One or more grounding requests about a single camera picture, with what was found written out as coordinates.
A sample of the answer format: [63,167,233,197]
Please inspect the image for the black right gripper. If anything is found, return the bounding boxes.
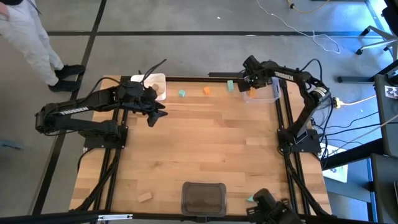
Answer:
[238,67,269,93]

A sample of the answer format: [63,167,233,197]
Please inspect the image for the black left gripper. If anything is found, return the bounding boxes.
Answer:
[139,86,169,128]

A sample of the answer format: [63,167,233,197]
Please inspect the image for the clear plastic bin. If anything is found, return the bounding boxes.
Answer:
[242,76,282,104]

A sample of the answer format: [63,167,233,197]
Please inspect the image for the white plastic bin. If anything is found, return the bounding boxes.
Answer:
[130,73,167,101]

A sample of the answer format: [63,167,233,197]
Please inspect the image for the smoky dark plastic tray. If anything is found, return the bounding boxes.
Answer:
[181,181,228,218]

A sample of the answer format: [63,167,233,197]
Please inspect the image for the black floor bar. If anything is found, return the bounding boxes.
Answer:
[338,75,379,83]

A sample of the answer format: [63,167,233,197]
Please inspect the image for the white paper sheet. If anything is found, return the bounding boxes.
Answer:
[322,144,349,184]

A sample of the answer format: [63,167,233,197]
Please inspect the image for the black diagonal beam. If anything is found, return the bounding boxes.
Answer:
[320,138,384,170]

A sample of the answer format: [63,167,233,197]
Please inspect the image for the grey office chair base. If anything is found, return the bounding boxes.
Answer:
[355,26,398,60]

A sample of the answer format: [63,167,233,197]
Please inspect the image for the grey side desk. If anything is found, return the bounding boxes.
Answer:
[373,58,398,158]

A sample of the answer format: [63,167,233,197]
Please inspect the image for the black white fiducial tag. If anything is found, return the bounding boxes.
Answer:
[384,85,398,100]

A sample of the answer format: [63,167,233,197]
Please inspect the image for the person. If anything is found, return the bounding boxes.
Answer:
[0,0,86,93]

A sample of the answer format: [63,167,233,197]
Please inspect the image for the blue floor object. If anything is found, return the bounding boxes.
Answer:
[0,138,24,151]

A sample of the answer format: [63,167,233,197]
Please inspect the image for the black crossbeam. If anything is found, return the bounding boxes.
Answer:
[0,210,249,224]

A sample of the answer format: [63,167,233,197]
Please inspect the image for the grey cabinet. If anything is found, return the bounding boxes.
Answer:
[369,154,398,224]

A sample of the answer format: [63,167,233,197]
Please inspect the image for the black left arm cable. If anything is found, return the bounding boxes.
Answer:
[141,67,156,84]
[143,58,168,82]

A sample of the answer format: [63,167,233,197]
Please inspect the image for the black aluminium table frame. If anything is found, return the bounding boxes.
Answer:
[70,75,333,218]

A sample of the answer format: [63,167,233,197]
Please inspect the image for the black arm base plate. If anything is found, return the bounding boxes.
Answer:
[277,129,321,154]
[83,125,128,149]

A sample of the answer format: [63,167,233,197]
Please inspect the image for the white floor cable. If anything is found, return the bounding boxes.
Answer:
[256,0,342,55]

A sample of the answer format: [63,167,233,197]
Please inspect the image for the yellow floor cable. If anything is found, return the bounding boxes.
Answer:
[286,0,330,15]

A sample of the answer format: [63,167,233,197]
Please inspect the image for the silver bracket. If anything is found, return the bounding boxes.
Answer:
[98,213,133,222]

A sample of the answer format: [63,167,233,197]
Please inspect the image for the cream power cable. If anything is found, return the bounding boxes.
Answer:
[341,95,377,106]

